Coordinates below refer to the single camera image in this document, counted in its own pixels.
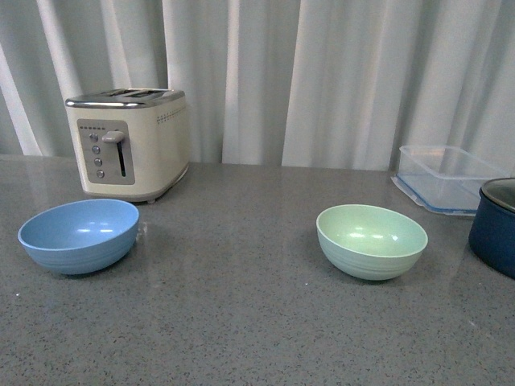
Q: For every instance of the green plastic bowl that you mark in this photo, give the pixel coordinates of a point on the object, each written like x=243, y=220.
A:
x=368, y=242

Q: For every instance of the clear plastic food container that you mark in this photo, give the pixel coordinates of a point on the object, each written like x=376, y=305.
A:
x=444, y=179

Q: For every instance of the white pleated curtain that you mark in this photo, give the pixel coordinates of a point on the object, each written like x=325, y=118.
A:
x=340, y=84

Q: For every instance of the blue plastic bowl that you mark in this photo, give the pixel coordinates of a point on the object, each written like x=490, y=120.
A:
x=81, y=237

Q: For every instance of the cream two-slot toaster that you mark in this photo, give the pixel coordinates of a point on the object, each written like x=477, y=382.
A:
x=130, y=143

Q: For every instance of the dark blue saucepan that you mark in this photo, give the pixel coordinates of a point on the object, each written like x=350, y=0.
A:
x=492, y=236

